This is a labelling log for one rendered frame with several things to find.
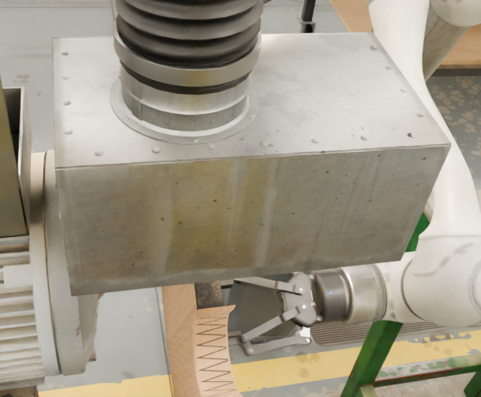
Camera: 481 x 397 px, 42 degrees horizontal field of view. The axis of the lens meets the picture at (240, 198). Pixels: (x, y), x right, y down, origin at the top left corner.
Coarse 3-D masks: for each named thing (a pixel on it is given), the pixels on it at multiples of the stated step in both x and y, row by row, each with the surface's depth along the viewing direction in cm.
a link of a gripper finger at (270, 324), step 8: (304, 304) 92; (288, 312) 91; (296, 312) 92; (272, 320) 91; (280, 320) 91; (256, 328) 90; (264, 328) 90; (240, 336) 90; (248, 336) 90; (256, 336) 90
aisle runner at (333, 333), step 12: (324, 324) 221; (336, 324) 221; (360, 324) 222; (408, 324) 225; (420, 324) 226; (432, 324) 226; (324, 336) 217; (336, 336) 217; (348, 336) 218; (360, 336) 219
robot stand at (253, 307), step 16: (304, 272) 189; (240, 288) 193; (256, 288) 193; (224, 304) 210; (240, 304) 198; (256, 304) 198; (272, 304) 199; (240, 320) 204; (256, 320) 204; (288, 320) 206; (272, 336) 212; (288, 336) 213
